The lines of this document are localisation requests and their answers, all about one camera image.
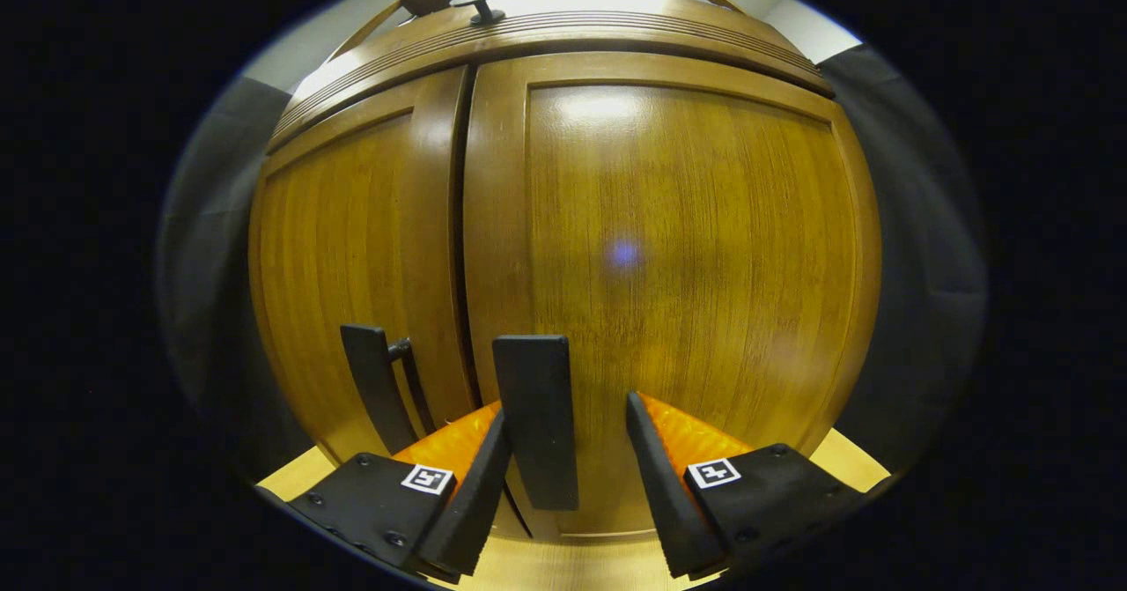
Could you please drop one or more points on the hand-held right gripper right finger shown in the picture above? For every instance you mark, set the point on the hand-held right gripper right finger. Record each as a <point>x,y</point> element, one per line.
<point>660,494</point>

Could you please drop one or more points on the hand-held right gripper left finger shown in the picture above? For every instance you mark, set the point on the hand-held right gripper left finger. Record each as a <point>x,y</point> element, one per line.
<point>471,494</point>

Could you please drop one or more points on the wooden shoe cabinet door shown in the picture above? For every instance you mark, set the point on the wooden shoe cabinet door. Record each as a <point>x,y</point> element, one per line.
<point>687,247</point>
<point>352,239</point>

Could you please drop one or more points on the wooden double-door shoe cabinet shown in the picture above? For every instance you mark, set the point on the wooden double-door shoe cabinet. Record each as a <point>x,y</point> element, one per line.
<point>563,36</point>

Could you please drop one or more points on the black round drawer knob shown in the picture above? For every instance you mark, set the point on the black round drawer knob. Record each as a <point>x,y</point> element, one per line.
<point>480,1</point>

